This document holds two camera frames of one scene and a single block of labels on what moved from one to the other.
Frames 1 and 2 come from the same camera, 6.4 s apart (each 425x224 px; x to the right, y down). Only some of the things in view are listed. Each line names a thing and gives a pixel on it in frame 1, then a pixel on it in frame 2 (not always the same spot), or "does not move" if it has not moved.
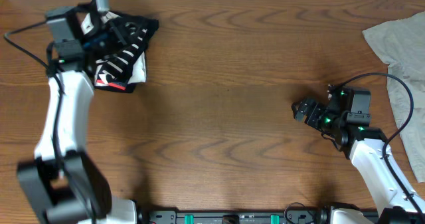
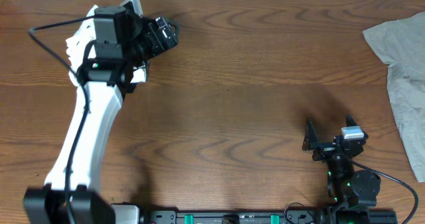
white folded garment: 139,70 does not move
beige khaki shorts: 401,44 does not move
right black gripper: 312,119 -> 311,143
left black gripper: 117,31 -> 163,33
